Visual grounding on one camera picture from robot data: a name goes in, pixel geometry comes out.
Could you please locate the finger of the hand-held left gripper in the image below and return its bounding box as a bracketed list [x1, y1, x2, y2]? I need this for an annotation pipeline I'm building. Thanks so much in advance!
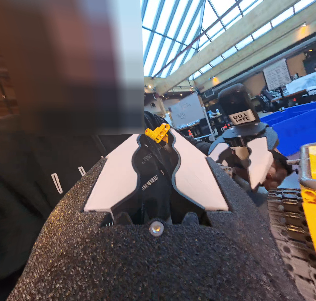
[208, 142, 230, 162]
[247, 136, 274, 192]

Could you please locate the person's left hand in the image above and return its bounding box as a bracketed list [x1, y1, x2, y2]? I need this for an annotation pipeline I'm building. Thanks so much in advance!
[262, 150, 295, 190]

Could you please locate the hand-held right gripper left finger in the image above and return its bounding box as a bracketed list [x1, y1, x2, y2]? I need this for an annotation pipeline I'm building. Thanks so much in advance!
[83, 133, 142, 212]

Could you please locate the person's left forearm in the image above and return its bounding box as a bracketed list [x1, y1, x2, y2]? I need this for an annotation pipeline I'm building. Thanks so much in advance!
[193, 137, 218, 157]

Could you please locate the white rolling whiteboard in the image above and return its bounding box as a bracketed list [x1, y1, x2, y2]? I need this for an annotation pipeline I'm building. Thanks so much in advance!
[170, 92, 208, 129]
[263, 59, 292, 91]

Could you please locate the yellow toy brick cylinder assembly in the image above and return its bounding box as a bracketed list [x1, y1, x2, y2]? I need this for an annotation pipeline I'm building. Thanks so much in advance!
[145, 123, 171, 144]

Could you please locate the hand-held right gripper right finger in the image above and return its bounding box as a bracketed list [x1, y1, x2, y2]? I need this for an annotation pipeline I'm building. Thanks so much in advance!
[170, 128, 230, 211]

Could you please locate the tracked toy brick vehicle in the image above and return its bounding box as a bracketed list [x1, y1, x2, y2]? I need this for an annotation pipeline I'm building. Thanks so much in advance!
[268, 143, 316, 301]

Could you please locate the blue plastic tub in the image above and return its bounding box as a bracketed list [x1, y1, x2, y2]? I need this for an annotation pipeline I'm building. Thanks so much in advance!
[260, 102, 316, 156]

